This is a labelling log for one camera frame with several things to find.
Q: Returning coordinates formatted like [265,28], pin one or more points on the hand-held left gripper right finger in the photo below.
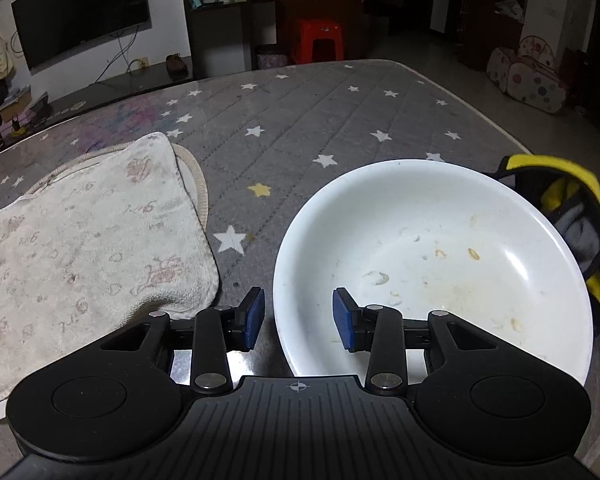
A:
[344,320]

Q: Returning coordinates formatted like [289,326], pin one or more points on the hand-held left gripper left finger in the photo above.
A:
[254,317]

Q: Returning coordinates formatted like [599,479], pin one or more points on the yellow black-edged cleaning cloth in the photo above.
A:
[555,167]

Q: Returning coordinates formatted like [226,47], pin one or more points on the white bowl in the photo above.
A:
[430,215]

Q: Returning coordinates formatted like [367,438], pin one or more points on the white patterned towel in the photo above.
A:
[90,240]

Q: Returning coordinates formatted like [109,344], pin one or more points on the polka-dot play tent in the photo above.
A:
[530,80]

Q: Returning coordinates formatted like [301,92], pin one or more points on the grey star-print table cover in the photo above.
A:
[330,110]

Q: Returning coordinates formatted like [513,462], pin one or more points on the dark patterned wastebasket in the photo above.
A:
[270,59]

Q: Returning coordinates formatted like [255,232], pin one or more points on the brown shoe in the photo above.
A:
[176,63]

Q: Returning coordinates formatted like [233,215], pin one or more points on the dark low television console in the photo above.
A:
[130,82]

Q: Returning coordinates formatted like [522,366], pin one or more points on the cluttered wooden side shelf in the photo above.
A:
[505,20]

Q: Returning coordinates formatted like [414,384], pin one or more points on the glass display cabinet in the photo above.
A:
[220,35]

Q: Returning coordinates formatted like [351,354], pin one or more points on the red plastic stool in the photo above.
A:
[317,32]

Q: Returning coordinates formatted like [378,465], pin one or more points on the pink gift box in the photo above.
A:
[22,122]

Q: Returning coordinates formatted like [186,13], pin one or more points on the tan cardboard box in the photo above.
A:
[17,102]

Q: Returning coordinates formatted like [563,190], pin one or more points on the black television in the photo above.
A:
[80,10]

